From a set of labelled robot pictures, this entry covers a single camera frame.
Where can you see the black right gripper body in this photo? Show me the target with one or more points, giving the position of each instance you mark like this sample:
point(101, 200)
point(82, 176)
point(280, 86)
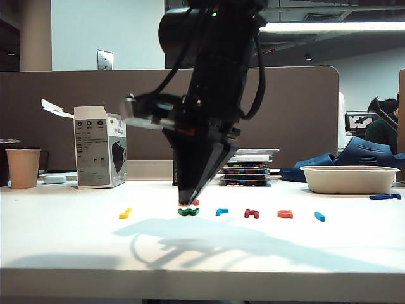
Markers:
point(218, 101)

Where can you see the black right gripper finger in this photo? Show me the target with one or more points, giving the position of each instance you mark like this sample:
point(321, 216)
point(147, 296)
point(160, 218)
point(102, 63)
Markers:
point(215, 158)
point(186, 158)

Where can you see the orange letter c magnet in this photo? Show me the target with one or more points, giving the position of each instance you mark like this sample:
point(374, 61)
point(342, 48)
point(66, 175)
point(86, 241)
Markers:
point(195, 203)

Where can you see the letter magnet tray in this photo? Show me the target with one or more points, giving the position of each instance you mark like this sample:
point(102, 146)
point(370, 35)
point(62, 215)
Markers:
point(250, 171)
point(250, 165)
point(246, 183)
point(248, 177)

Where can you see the green letter w magnet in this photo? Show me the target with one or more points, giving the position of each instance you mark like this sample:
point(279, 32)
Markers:
point(186, 212)

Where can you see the blue letter r magnet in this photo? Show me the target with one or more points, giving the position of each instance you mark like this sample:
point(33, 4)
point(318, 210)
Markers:
point(219, 212)

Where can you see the red letter h magnet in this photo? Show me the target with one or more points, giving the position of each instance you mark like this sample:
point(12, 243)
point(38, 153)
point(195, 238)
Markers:
point(247, 214)

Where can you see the yellow letter j magnet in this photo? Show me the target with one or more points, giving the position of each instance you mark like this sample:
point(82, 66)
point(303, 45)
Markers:
point(124, 216)

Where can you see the orange letter a magnet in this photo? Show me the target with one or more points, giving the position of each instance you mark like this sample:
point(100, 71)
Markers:
point(282, 214)

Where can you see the blue letter l magnet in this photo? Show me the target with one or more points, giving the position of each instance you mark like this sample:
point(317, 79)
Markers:
point(319, 216)

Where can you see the dark blue letter magnet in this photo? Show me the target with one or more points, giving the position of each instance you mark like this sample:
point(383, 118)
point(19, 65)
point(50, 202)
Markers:
point(378, 197)

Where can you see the clear plastic case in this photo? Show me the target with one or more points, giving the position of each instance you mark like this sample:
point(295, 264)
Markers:
point(259, 156)

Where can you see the brown desk partition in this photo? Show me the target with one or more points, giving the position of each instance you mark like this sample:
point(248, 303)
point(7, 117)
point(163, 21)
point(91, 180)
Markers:
point(300, 111)

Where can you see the white grey mask box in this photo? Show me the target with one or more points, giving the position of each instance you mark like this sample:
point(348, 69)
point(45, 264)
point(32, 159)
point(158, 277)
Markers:
point(93, 152)

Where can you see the navy blue slipper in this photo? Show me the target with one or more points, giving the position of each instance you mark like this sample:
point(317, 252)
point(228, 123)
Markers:
point(364, 152)
point(316, 159)

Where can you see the white earbud case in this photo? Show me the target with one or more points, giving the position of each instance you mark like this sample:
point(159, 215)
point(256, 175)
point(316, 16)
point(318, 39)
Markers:
point(55, 179)

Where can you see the beige pulp bowl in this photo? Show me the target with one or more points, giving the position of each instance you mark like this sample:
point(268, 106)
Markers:
point(348, 183)

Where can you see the ceiling light strip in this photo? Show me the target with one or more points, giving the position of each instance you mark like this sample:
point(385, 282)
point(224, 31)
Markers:
point(332, 26)

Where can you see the computer monitor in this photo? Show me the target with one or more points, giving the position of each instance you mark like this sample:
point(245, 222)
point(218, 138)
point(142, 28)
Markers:
point(357, 120)

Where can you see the brown paper cup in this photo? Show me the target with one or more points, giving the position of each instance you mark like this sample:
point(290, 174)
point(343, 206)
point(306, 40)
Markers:
point(23, 171)

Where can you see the person in green shirt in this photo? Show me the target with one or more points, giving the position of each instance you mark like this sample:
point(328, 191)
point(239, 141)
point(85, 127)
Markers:
point(379, 134)

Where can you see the dark lidded cup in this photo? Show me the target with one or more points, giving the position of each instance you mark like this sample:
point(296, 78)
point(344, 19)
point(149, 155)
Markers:
point(3, 158)

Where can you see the brown board panel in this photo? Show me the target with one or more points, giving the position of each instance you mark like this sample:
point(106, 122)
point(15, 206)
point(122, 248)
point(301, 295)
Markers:
point(401, 126)

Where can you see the metal wall plate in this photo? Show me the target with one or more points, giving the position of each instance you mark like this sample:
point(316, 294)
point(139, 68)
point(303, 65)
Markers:
point(105, 60)

